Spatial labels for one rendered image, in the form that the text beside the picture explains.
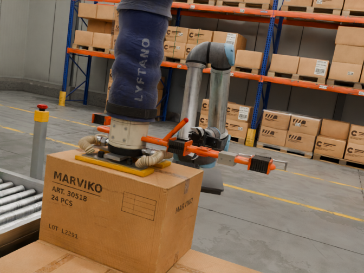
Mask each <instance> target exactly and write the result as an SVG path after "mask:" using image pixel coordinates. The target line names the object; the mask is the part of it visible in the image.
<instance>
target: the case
mask: <svg viewBox="0 0 364 273"><path fill-rule="evenodd" d="M82 153H85V151H84V150H82V149H81V148H78V149H73V150H69V151H64V152H58V153H53V154H47V158H46V165H45V176H44V187H43V198H42V210H41V221H40V232H39V239H40V240H42V241H45V242H47V243H50V244H52V245H56V246H58V247H60V248H63V249H66V250H68V251H71V252H73V253H76V254H78V255H81V256H83V257H86V258H89V259H91V260H94V261H96V262H99V263H101V264H104V265H107V266H109V267H111V268H114V269H117V270H120V271H122V272H125V273H166V272H167V271H168V270H169V269H170V268H171V267H172V266H173V265H174V264H175V263H176V262H177V261H178V260H180V259H181V258H182V257H183V255H184V254H186V253H187V252H188V251H189V249H190V248H191V245H192V239H193V233H194V226H195V222H196V216H197V210H198V203H199V197H200V190H201V186H202V180H203V174H204V171H203V170H199V169H196V168H192V167H188V166H184V165H179V164H175V163H171V165H170V166H167V167H165V168H163V169H162V168H157V167H153V166H149V165H148V166H147V167H150V168H153V169H154V173H152V174H149V175H147V176H145V177H141V176H138V175H134V174H130V173H126V172H122V171H118V170H114V169H111V168H107V167H103V166H99V165H95V164H91V163H88V162H84V161H81V160H76V159H75V155H78V154H82Z"/></svg>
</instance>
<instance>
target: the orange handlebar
mask: <svg viewBox="0 0 364 273"><path fill-rule="evenodd" d="M97 130H98V131H99V132H104V133H108V134H109V130H110V127H107V126H98V127H97ZM148 137H149V138H148ZM141 141H143V142H148V143H152V144H156V145H160V146H165V147H167V141H162V139H161V138H156V137H152V136H148V135H147V137H145V136H143V137H142V138H141ZM186 151H187V152H191V153H196V155H199V156H202V157H213V158H218V153H219V151H214V150H212V149H211V148H208V147H203V146H200V147H197V146H192V145H191V146H190V147H188V146H187V148H186ZM234 162H235V163H239V164H244V165H248V163H249V158H246V157H241V156H237V157H235V159H234ZM275 168H276V166H275V165H274V164H272V165H271V166H270V170H274V169H275Z"/></svg>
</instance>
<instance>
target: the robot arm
mask: <svg viewBox="0 0 364 273"><path fill-rule="evenodd" d="M207 63H210V64H211V80H210V97H209V115H208V124H207V128H205V129H203V128H201V127H195V125H196V117H197V109H198V101H199V93H200V86H201V81H202V73H203V69H204V68H206V64H207ZM234 64H235V48H234V46H233V45H232V44H228V43H217V42H203V43H200V44H198V45H197V46H195V47H194V48H193V49H192V50H191V51H190V52H189V54H188V56H187V58H186V62H185V65H186V66H187V75H186V82H185V90H184V98H183V106H182V111H181V118H180V122H181V121H182V120H183V119H184V118H188V123H186V124H185V125H184V126H183V127H182V128H181V129H180V130H179V131H178V134H177V138H181V139H185V140H193V142H192V146H197V147H200V146H203V147H208V148H211V149H212V150H213V149H214V148H216V149H220V150H224V151H227V152H228V149H229V143H230V138H231V135H229V134H228V130H227V129H226V128H225V126H226V114H227V107H228V96H229V84H230V73H231V67H232V66H234ZM172 163H175V164H179V165H184V166H188V167H192V168H196V169H200V167H201V168H213V167H215V164H216V158H213V157H202V156H199V155H196V153H191V154H188V155H186V156H183V154H182V155H180V154H175V153H174V154H173V160H172Z"/></svg>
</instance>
